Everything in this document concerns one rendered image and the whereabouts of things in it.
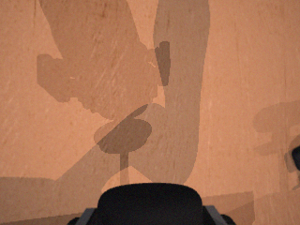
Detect black door knob with grey square spindle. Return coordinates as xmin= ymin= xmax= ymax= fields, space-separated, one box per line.
xmin=97 ymin=183 xmax=203 ymax=225

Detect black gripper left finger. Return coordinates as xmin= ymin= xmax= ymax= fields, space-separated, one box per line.
xmin=67 ymin=208 xmax=98 ymax=225

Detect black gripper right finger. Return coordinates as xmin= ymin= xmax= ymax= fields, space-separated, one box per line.
xmin=202 ymin=205 xmax=236 ymax=225

